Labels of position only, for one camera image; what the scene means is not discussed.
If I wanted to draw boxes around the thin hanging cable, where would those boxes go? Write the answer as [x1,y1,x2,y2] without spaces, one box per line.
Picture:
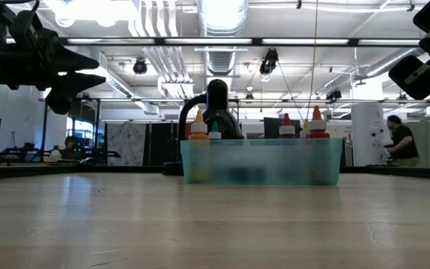
[306,0,319,120]

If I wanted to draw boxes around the large teal food coloring bottle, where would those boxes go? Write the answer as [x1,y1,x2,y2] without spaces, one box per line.
[208,120,222,140]

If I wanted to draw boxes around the black background rack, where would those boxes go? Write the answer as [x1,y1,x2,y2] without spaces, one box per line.
[38,97,104,158]

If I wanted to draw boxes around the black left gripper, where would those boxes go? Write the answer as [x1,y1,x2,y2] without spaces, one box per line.
[0,0,107,115]

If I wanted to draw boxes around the black ceiling spotlight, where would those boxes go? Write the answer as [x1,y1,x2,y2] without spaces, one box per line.
[258,48,279,75]
[132,58,148,75]
[325,88,343,101]

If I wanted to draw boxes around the person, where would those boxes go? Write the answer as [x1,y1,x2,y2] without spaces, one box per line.
[382,114,420,168]
[63,135,78,160]

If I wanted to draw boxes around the black background robot arms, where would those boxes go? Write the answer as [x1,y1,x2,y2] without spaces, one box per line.
[0,141,119,164]

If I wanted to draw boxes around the green translucent plastic bin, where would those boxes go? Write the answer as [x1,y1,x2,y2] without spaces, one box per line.
[179,137,343,187]

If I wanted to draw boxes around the dark desk monitor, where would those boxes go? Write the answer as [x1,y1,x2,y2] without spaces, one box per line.
[263,117,302,140]

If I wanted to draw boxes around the black overhead rail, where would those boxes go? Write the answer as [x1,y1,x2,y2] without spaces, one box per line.
[60,36,421,48]

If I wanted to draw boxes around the white pillar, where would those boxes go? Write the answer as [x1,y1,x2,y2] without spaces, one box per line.
[351,102,387,167]

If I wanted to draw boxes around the black gooseneck desk lamp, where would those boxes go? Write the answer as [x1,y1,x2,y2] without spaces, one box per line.
[162,78,244,176]

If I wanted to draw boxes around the grey patterned panel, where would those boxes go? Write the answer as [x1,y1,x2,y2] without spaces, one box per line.
[106,122,147,165]

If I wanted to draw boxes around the black metal table frame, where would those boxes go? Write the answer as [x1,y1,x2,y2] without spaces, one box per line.
[0,162,430,181]

